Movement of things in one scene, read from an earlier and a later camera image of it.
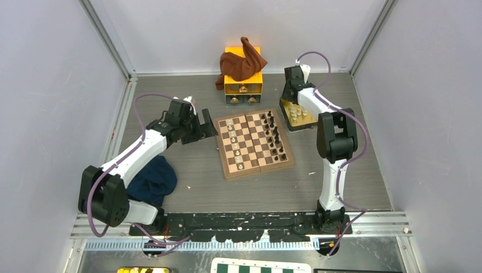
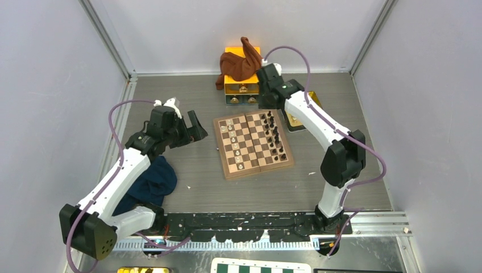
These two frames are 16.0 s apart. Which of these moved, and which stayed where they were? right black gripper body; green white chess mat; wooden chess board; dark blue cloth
Moved: right black gripper body
Stayed: wooden chess board; dark blue cloth; green white chess mat
